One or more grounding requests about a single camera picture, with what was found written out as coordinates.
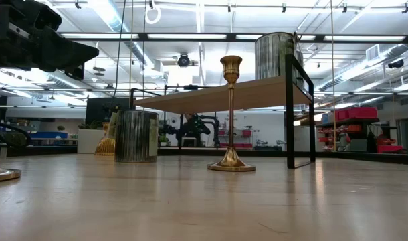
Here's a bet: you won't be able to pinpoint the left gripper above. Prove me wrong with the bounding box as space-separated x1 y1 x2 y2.
0 0 100 81

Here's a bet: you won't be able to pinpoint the black monitor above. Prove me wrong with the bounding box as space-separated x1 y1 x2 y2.
85 97 131 127

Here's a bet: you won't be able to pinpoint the blue table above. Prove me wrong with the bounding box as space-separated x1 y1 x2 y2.
28 131 70 140

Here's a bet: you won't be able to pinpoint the white plant pot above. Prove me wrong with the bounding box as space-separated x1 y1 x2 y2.
77 122 105 155

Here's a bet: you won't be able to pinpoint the amber ribbed glass vase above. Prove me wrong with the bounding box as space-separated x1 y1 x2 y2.
94 121 116 157

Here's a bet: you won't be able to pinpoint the wooden shelf riser black legs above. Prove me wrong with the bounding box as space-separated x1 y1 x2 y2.
133 53 317 169

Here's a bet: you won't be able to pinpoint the red crate stack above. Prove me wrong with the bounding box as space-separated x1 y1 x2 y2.
218 129 253 149

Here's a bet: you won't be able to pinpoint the red storage bin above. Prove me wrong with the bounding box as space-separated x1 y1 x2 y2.
335 106 379 122

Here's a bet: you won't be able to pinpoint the black storage rack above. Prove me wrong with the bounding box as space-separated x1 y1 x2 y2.
316 106 381 154

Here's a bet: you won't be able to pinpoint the black ceiling fixture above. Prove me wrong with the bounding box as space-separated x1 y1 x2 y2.
387 58 405 70

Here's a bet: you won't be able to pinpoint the red floor box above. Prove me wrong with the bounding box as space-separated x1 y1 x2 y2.
377 136 405 154

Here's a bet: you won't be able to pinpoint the black hanging cable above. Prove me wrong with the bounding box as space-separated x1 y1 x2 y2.
112 0 128 100

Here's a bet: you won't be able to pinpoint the silver ventilation duct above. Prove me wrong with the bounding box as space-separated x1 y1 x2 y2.
319 43 408 92
90 0 157 68

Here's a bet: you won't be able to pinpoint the black aluminium rig frame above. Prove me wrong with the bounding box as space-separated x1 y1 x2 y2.
0 32 408 165

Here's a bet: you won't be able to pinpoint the white cable loop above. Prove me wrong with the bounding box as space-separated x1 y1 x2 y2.
144 5 162 25

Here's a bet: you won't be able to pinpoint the black overhead camera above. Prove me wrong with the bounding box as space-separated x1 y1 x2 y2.
176 52 191 68

